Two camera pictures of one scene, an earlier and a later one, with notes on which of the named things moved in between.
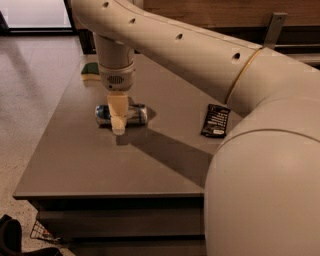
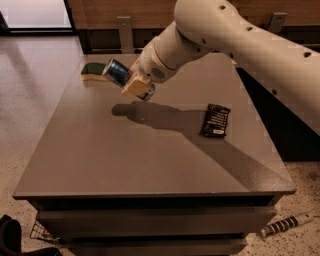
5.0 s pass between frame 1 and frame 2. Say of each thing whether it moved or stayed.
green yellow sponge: stayed
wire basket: stayed
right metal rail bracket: stayed
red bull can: moved
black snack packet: stayed
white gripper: moved
